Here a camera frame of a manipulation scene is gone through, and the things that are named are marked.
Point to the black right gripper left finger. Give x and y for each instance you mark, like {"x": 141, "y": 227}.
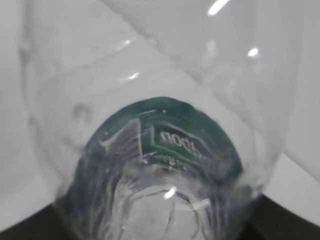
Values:
{"x": 43, "y": 224}

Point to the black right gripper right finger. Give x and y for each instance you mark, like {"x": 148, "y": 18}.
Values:
{"x": 270, "y": 221}

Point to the clear water bottle green label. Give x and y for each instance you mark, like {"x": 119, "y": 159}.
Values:
{"x": 158, "y": 119}

